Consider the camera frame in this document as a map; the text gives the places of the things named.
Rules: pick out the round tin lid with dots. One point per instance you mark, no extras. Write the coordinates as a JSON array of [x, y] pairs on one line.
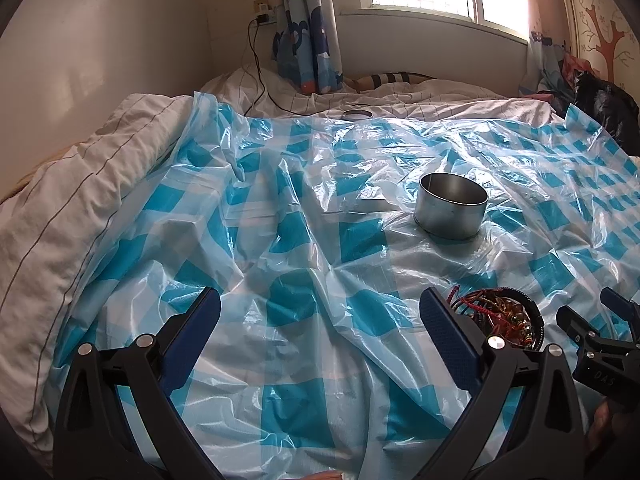
[[356, 115]]

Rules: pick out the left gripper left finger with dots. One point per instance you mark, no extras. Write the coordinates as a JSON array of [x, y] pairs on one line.
[[93, 439]]

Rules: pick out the black clothes pile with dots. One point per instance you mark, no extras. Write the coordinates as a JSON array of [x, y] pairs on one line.
[[611, 106]]

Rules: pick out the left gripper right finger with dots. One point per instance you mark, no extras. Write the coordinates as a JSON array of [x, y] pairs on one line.
[[545, 439]]

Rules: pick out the striped pillow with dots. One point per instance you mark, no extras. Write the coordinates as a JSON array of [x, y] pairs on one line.
[[371, 82]]

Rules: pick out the round silver metal tin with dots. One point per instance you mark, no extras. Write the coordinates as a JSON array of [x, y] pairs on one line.
[[450, 206]]

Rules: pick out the person right hand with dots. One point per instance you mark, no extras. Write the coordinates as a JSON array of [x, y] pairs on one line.
[[606, 423]]

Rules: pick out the tree decorated wardrobe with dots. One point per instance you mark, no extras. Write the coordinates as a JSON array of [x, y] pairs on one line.
[[605, 39]]

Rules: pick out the jewelry pile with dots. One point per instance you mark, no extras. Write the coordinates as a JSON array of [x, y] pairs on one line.
[[504, 312]]

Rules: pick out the blue cartoon curtain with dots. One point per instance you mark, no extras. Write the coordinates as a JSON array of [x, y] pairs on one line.
[[305, 45]]

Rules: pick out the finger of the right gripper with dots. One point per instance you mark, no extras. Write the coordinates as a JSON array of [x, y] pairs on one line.
[[626, 309], [580, 333]]

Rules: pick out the blue checkered plastic sheet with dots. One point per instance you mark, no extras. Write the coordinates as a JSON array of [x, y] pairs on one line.
[[305, 226]]

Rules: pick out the wall power socket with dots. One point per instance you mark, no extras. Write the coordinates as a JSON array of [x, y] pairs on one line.
[[264, 13]]

